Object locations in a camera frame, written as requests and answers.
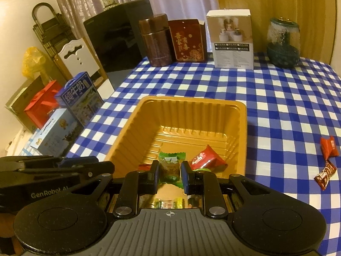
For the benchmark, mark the red crinkled snack packet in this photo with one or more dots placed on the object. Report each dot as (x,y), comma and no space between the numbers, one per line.
(143,167)

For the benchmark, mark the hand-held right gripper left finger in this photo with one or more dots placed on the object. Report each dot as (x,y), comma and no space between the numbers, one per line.
(155,174)

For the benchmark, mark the red gift bag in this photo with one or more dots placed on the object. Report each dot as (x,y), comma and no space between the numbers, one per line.
(42,104)

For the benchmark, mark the dark green-edged snack packet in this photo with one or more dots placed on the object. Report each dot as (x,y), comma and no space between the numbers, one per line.
(170,170)

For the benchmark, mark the blue milk carton box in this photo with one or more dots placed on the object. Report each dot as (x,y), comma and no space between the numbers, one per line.
(80,101)

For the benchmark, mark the small red candy packet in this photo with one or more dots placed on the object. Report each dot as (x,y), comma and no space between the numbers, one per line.
(207,158)

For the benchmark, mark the yellow plastic bag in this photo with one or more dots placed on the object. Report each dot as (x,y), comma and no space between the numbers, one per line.
(33,61)

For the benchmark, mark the golden plastic tray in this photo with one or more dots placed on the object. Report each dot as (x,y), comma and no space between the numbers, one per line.
(186,117)

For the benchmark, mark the red pillow snack packet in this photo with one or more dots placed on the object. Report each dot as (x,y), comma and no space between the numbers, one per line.
(329,146)

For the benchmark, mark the glass jar with green lid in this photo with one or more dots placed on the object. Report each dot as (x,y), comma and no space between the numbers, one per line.
(283,42)

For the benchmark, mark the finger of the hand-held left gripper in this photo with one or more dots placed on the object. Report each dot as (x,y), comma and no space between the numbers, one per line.
(80,160)
(101,168)

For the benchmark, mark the brown cardboard box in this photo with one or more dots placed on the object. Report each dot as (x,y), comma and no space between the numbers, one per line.
(17,98)

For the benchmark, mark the light blue carton box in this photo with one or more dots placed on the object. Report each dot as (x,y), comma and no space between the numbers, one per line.
(58,132)

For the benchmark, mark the black folding rack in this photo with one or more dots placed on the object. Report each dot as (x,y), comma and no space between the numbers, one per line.
(42,32)

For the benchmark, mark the wooden panel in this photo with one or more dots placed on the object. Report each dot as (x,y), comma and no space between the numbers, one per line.
(306,0)

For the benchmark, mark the white bag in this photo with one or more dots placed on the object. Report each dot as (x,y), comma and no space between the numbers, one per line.
(13,144)

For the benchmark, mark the blue checkered tablecloth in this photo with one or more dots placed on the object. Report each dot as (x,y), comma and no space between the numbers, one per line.
(279,98)

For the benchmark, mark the dark red gold-print box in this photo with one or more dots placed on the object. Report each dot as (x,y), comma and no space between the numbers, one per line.
(187,42)

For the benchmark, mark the brown cylindrical tin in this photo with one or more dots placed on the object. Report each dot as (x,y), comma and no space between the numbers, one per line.
(155,40)

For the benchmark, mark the white cardboard product box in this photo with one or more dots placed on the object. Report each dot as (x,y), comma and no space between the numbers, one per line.
(230,40)

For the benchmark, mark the long clear green-edged packet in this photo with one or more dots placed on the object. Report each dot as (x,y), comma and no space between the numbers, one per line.
(201,169)

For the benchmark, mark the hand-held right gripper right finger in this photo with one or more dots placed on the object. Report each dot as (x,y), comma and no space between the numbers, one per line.
(185,177)

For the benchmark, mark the dark red chocolate packet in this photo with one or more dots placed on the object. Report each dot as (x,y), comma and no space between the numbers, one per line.
(325,176)

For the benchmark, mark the large black box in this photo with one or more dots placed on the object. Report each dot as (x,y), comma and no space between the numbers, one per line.
(114,37)

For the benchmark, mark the white carved wooden board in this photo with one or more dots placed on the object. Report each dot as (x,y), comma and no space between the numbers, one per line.
(77,64)

